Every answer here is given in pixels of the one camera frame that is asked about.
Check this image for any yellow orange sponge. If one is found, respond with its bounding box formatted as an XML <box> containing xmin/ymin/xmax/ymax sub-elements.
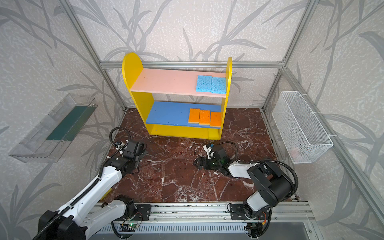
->
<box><xmin>210</xmin><ymin>112</ymin><xmax>222</xmax><ymax>128</ymax></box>

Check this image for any orange yellow sponge floor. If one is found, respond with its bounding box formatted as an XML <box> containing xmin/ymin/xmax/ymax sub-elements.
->
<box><xmin>199</xmin><ymin>110</ymin><xmax>211</xmax><ymax>126</ymax></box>

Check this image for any blue sponge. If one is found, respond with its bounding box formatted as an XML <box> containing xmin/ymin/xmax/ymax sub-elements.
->
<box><xmin>196</xmin><ymin>75</ymin><xmax>212</xmax><ymax>93</ymax></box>
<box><xmin>211</xmin><ymin>77</ymin><xmax>227</xmax><ymax>95</ymax></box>

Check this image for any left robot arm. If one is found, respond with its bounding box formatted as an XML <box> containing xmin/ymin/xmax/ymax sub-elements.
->
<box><xmin>34</xmin><ymin>139</ymin><xmax>148</xmax><ymax>240</ymax></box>

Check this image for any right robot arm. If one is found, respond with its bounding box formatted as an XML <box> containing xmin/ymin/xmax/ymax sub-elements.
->
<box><xmin>193</xmin><ymin>141</ymin><xmax>299</xmax><ymax>222</ymax></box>

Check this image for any yellow shelf unit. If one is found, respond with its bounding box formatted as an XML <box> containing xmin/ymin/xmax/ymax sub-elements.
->
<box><xmin>122</xmin><ymin>53</ymin><xmax>233</xmax><ymax>140</ymax></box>

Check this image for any right controller board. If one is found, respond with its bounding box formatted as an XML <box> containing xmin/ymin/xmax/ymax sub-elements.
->
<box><xmin>244</xmin><ymin>223</ymin><xmax>265</xmax><ymax>239</ymax></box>

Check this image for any controller board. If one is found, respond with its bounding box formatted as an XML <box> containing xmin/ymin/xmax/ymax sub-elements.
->
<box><xmin>119</xmin><ymin>223</ymin><xmax>140</xmax><ymax>233</ymax></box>
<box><xmin>244</xmin><ymin>223</ymin><xmax>265</xmax><ymax>239</ymax></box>

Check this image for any left controller board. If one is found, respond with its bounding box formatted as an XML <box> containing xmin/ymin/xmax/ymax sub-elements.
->
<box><xmin>119</xmin><ymin>223</ymin><xmax>140</xmax><ymax>233</ymax></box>

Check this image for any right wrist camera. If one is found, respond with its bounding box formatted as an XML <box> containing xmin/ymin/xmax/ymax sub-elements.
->
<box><xmin>203</xmin><ymin>144</ymin><xmax>215</xmax><ymax>159</ymax></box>

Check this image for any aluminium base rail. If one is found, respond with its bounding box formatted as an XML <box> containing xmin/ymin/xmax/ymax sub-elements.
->
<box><xmin>61</xmin><ymin>201</ymin><xmax>317</xmax><ymax>240</ymax></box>

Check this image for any white wire mesh basket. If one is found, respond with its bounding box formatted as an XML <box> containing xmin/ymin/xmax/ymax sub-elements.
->
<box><xmin>272</xmin><ymin>91</ymin><xmax>334</xmax><ymax>164</ymax></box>

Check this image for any clear plastic wall bin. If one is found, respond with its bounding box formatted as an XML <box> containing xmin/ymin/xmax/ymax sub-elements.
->
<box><xmin>9</xmin><ymin>94</ymin><xmax>98</xmax><ymax>163</ymax></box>

